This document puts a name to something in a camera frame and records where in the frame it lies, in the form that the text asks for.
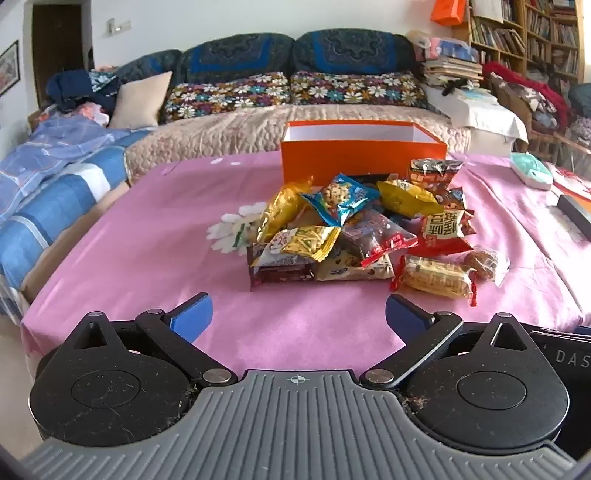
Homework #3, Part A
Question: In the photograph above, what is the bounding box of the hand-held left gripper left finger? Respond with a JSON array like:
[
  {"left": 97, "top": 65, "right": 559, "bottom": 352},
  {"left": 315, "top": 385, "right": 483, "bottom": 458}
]
[{"left": 69, "top": 292, "right": 238, "bottom": 386}]

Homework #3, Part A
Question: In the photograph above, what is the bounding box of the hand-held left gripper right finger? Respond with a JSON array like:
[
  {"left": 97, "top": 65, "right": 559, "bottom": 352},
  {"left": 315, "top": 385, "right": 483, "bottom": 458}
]
[{"left": 360, "top": 294, "right": 534, "bottom": 388}]

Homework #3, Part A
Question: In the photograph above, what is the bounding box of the pile of snack packets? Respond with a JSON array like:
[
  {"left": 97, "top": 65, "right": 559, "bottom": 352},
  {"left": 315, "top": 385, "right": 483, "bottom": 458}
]
[{"left": 247, "top": 158, "right": 511, "bottom": 308}]

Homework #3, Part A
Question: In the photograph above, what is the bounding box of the brown chocolate wafer packet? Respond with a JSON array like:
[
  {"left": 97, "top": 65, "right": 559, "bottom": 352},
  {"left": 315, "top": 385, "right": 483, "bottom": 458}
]
[{"left": 248, "top": 244, "right": 319, "bottom": 291}]

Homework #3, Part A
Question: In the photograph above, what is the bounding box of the blue cookie packet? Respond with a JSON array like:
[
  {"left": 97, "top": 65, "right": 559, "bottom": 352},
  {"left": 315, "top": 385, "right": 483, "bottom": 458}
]
[{"left": 301, "top": 173, "right": 382, "bottom": 227}]

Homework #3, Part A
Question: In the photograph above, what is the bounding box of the orange cardboard box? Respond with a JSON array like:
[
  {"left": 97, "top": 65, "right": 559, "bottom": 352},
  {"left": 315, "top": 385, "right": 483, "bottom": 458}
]
[{"left": 280, "top": 121, "right": 448, "bottom": 186}]

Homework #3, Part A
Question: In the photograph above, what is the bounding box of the pink daisy tablecloth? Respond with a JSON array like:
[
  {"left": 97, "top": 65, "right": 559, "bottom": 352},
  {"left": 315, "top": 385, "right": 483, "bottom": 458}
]
[{"left": 21, "top": 152, "right": 591, "bottom": 370}]

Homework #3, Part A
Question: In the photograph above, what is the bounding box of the black flat box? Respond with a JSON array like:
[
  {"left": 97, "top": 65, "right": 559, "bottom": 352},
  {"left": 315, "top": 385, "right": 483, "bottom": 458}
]
[{"left": 557, "top": 194, "right": 591, "bottom": 232}]

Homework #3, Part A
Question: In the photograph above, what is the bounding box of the blue white checked quilt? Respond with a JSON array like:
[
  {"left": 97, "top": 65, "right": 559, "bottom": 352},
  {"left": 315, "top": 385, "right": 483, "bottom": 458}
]
[{"left": 0, "top": 138, "right": 132, "bottom": 319}]

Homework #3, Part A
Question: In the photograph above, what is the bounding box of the beige quilted blanket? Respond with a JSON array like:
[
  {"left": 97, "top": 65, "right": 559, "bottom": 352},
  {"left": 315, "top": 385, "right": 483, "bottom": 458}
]
[{"left": 124, "top": 104, "right": 472, "bottom": 185}]

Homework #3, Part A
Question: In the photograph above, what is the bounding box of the teal pouch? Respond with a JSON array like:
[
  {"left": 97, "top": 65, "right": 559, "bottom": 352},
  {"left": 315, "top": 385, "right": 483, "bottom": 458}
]
[{"left": 510, "top": 152, "right": 554, "bottom": 191}]

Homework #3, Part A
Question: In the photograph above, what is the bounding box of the white cloth cover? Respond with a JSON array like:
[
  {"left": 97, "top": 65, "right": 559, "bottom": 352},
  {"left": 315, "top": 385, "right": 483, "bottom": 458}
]
[{"left": 425, "top": 85, "right": 529, "bottom": 141}]

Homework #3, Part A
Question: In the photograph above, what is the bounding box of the floral cushion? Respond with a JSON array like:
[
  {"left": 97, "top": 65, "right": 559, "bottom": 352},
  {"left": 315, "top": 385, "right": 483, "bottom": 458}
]
[
  {"left": 290, "top": 71, "right": 428, "bottom": 109},
  {"left": 164, "top": 76, "right": 293, "bottom": 123}
]

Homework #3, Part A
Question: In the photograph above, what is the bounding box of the beige pillow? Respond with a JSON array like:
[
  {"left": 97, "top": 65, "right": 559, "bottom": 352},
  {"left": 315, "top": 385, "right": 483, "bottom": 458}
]
[{"left": 107, "top": 71, "right": 174, "bottom": 130}]

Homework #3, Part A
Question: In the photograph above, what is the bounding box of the lilac checked bedsheet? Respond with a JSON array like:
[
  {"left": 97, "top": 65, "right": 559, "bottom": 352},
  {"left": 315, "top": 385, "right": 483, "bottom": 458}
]
[{"left": 0, "top": 113, "right": 153, "bottom": 222}]

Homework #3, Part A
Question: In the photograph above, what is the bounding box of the stack of books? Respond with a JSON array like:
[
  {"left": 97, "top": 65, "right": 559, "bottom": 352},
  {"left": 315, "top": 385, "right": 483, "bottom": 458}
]
[{"left": 422, "top": 55, "right": 483, "bottom": 88}]

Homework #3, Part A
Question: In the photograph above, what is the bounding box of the dark blue clothes pile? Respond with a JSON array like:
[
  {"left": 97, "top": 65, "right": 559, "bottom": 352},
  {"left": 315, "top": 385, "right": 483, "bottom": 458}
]
[{"left": 46, "top": 69, "right": 121, "bottom": 114}]

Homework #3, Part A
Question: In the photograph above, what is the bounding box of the red knitted cloth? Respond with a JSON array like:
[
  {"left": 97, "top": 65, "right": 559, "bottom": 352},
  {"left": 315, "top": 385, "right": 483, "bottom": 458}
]
[{"left": 482, "top": 61, "right": 559, "bottom": 130}]

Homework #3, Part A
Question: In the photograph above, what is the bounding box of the white pink plastic bag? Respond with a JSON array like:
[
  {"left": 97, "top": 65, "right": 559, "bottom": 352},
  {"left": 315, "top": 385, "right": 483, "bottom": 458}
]
[{"left": 409, "top": 30, "right": 478, "bottom": 63}]

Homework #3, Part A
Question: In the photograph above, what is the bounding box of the dark wooden door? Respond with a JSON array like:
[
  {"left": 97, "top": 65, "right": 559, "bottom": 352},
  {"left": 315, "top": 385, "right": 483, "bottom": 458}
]
[{"left": 31, "top": 4, "right": 84, "bottom": 109}]

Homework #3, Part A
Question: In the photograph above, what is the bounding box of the orange paper bag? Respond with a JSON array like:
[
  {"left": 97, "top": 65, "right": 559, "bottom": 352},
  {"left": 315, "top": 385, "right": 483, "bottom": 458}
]
[{"left": 430, "top": 0, "right": 468, "bottom": 26}]

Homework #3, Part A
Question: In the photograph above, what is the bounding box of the wooden bookshelf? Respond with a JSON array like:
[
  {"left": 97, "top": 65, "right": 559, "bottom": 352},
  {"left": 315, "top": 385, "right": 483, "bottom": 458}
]
[{"left": 455, "top": 0, "right": 585, "bottom": 84}]

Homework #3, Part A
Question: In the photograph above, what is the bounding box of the framed wall picture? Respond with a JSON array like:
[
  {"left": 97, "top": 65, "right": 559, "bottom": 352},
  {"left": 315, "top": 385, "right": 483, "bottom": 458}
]
[{"left": 0, "top": 40, "right": 20, "bottom": 97}]

